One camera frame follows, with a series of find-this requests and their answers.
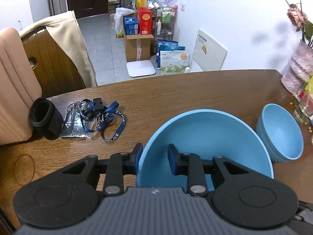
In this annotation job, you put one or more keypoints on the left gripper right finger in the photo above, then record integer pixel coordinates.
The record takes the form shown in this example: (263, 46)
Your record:
(193, 167)

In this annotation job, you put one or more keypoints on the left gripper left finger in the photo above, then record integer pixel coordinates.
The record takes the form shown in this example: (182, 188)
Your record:
(116, 167)

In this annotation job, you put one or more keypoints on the blue bowl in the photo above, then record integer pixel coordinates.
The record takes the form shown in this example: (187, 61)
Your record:
(207, 133)
(280, 134)

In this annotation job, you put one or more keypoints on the silver foil packet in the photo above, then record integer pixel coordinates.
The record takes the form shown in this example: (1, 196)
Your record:
(72, 125)

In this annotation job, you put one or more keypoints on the white bathroom scale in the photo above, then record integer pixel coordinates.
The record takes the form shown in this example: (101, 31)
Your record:
(140, 68)

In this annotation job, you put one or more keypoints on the white green bag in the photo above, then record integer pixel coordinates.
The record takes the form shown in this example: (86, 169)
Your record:
(174, 62)

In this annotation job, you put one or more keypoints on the white panel board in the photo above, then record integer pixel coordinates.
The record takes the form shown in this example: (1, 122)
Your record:
(208, 53)

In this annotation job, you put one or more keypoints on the clear drinking glass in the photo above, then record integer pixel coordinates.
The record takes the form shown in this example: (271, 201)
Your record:
(303, 110)

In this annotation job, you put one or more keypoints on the cardboard box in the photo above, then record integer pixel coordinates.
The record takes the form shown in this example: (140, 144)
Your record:
(137, 47)

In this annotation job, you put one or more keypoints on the wooden chair beige cover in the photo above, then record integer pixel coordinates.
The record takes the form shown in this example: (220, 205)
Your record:
(58, 55)

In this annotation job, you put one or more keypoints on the blue box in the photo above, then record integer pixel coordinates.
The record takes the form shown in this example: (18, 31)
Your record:
(131, 25)

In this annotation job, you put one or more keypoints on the pink vase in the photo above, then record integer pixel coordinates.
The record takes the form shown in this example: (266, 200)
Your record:
(299, 69)

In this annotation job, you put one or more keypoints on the white plastic bag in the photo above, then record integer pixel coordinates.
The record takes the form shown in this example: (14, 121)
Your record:
(118, 18)

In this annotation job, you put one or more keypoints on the red box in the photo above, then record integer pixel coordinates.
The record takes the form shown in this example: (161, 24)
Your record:
(144, 17)

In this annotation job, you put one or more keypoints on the metal storage rack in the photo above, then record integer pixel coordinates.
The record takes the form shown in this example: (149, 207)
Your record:
(164, 22)

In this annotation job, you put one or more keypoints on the dried pink roses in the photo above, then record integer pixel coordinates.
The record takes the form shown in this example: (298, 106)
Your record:
(299, 19)

